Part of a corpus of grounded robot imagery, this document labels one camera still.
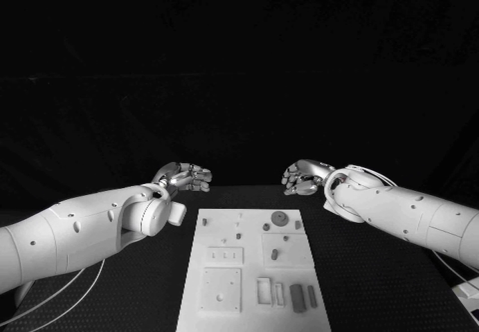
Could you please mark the grey thin long cylinder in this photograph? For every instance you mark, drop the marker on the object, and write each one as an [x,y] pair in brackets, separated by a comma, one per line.
[311,297]

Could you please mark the white device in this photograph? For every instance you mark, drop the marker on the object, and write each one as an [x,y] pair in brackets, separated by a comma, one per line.
[467,293]

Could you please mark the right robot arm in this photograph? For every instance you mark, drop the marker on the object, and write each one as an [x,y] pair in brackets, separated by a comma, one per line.
[397,210]

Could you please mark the grey small block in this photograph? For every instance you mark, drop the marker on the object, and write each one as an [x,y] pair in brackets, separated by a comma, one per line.
[297,225]

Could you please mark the grey thick long cylinder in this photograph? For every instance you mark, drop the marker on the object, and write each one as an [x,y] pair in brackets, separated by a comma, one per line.
[297,298]

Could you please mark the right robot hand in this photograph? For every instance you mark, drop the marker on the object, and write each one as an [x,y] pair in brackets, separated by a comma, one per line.
[310,168]

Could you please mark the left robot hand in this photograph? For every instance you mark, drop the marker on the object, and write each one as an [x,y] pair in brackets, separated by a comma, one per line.
[179,176]

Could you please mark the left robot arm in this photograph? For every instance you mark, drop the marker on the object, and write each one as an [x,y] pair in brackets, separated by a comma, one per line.
[85,233]

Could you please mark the grey oblong plug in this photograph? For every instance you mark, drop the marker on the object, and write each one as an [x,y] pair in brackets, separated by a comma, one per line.
[274,254]

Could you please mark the white task board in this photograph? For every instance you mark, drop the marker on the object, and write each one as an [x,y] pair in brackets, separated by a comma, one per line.
[223,319]

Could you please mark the grey gear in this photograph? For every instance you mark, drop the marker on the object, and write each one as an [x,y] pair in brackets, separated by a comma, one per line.
[278,218]

